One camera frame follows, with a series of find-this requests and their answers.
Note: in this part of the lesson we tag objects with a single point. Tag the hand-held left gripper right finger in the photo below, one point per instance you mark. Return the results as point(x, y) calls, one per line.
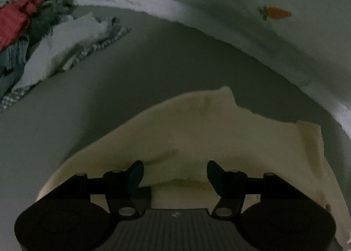
point(214, 176)

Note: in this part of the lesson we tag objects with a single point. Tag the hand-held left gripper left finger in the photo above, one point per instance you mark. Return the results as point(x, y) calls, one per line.
point(136, 176)

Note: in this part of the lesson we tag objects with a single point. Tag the cream cloth garment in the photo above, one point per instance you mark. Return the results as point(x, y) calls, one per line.
point(192, 130)

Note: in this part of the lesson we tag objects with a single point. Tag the grey bed sheet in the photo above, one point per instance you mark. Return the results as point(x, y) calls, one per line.
point(131, 81)

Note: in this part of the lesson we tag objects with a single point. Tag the grey white striped cloth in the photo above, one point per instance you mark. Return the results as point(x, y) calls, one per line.
point(107, 39)

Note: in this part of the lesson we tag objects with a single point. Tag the white carrot printed blanket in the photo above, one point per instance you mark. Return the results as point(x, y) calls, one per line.
point(219, 34)

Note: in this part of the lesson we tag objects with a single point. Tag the white garment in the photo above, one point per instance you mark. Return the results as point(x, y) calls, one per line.
point(68, 45)

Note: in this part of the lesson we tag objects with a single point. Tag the blue jeans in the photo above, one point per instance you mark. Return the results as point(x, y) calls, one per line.
point(12, 56)

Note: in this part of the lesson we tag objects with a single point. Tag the grey green garment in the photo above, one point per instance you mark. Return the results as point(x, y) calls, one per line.
point(50, 13)

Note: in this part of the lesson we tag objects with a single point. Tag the red garment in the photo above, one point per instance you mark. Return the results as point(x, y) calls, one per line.
point(13, 20)

